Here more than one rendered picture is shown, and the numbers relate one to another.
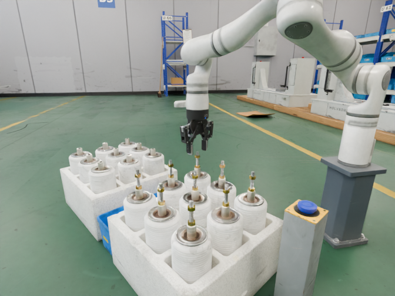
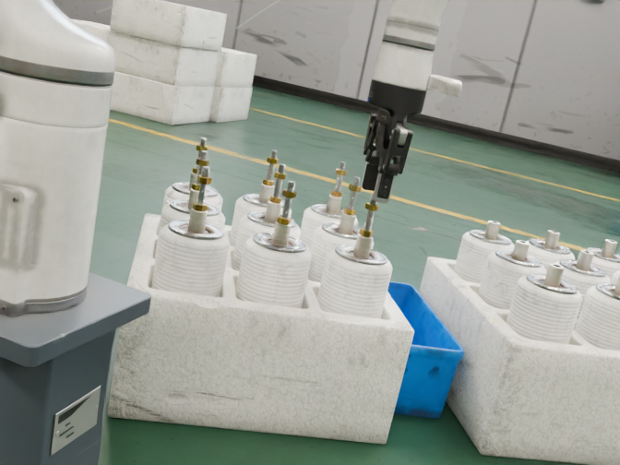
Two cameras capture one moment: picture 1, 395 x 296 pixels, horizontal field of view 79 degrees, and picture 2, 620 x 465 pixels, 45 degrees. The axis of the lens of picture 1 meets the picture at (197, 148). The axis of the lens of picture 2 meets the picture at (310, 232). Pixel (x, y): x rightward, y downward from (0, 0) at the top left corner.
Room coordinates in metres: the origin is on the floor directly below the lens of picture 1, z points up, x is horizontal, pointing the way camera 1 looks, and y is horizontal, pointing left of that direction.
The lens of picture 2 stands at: (1.26, -0.91, 0.54)
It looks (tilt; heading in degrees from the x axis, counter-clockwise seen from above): 15 degrees down; 121
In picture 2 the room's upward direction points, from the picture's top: 12 degrees clockwise
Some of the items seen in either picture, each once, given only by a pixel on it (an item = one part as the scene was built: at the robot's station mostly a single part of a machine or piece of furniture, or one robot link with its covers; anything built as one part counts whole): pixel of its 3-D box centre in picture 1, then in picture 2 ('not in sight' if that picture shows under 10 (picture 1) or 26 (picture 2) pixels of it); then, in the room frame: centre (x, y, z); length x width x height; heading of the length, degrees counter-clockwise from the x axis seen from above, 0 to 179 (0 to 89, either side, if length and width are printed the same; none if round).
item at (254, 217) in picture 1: (248, 225); (185, 292); (0.62, -0.16, 0.16); 0.10 x 0.10 x 0.18
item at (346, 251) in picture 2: (197, 175); (361, 255); (0.79, 0.00, 0.25); 0.08 x 0.08 x 0.01
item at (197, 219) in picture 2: (251, 195); (197, 221); (0.62, -0.16, 0.26); 0.02 x 0.02 x 0.03
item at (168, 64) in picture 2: not in sight; (163, 59); (-1.40, 1.79, 0.27); 0.39 x 0.39 x 0.18; 13
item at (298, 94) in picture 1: (279, 80); not in sight; (4.55, -1.51, 0.45); 1.61 x 0.57 x 0.74; 12
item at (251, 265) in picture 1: (195, 243); (253, 316); (0.63, 0.01, 0.09); 0.39 x 0.39 x 0.18; 43
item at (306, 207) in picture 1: (307, 208); not in sight; (0.47, -0.24, 0.32); 0.04 x 0.04 x 0.02
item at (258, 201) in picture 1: (250, 199); (196, 230); (0.62, -0.16, 0.25); 0.08 x 0.08 x 0.01
